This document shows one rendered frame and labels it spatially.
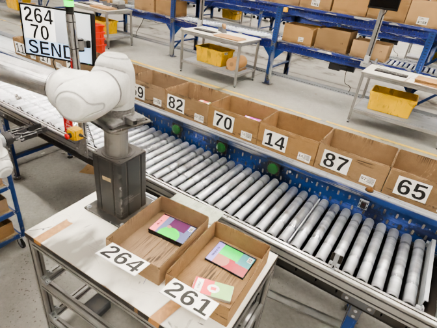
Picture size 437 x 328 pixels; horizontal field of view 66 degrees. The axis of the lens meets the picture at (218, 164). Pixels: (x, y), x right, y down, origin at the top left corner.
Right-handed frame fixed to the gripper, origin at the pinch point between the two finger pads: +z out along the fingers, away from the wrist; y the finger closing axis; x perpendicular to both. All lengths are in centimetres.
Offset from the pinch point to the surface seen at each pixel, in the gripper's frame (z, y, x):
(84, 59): 38, 4, -33
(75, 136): 20.8, -3.3, 11.4
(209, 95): 115, -40, -4
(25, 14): 26, 40, -54
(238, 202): 43, -113, 20
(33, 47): 26, 37, -35
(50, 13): 32, 24, -57
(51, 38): 31, 25, -43
